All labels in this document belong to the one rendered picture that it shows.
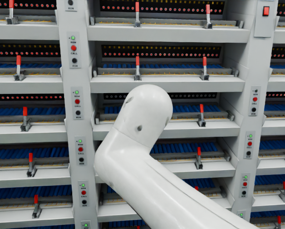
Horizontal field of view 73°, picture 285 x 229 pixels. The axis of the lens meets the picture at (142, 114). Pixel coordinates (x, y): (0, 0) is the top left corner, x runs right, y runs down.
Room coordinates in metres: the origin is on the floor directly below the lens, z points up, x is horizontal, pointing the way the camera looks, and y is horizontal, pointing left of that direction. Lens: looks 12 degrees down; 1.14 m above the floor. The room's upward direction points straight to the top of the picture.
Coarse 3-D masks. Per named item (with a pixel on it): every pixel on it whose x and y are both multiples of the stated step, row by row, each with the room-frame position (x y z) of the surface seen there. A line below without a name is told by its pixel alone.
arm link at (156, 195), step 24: (120, 144) 0.36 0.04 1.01; (96, 168) 0.37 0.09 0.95; (120, 168) 0.33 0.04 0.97; (144, 168) 0.31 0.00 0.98; (120, 192) 0.31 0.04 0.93; (144, 192) 0.27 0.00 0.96; (168, 192) 0.26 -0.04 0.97; (192, 192) 0.26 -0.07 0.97; (144, 216) 0.26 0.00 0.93; (168, 216) 0.23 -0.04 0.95; (192, 216) 0.22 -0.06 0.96; (216, 216) 0.21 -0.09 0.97
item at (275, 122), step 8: (272, 96) 0.97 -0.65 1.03; (280, 96) 0.98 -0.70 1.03; (272, 104) 0.95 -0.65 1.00; (280, 104) 0.96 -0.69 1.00; (264, 112) 0.86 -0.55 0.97; (272, 112) 0.86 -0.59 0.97; (280, 112) 0.86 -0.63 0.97; (264, 120) 0.78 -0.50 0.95; (272, 120) 0.84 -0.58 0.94; (280, 120) 0.84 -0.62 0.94; (264, 128) 0.79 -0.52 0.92; (272, 128) 0.79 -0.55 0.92; (280, 128) 0.80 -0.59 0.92
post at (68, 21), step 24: (72, 24) 0.72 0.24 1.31; (72, 72) 0.72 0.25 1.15; (96, 96) 0.88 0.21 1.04; (72, 120) 0.72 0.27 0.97; (72, 144) 0.71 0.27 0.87; (96, 144) 0.81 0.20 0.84; (72, 168) 0.71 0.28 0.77; (72, 192) 0.71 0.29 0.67; (96, 192) 0.74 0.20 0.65; (96, 216) 0.72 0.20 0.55
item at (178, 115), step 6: (102, 114) 0.80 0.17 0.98; (108, 114) 0.80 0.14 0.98; (114, 114) 0.80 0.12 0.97; (174, 114) 0.82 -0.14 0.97; (180, 114) 0.82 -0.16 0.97; (186, 114) 0.82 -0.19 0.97; (192, 114) 0.82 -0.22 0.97; (204, 114) 0.83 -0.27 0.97; (210, 114) 0.83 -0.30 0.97; (216, 114) 0.84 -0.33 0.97; (222, 114) 0.84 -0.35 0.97; (114, 120) 0.78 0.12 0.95
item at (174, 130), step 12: (96, 108) 0.84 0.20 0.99; (228, 108) 0.88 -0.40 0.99; (96, 120) 0.76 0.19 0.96; (108, 120) 0.80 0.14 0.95; (240, 120) 0.78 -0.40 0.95; (96, 132) 0.72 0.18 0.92; (168, 132) 0.75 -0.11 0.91; (180, 132) 0.76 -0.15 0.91; (192, 132) 0.76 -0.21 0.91; (204, 132) 0.77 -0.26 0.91; (216, 132) 0.77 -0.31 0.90; (228, 132) 0.78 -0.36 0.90
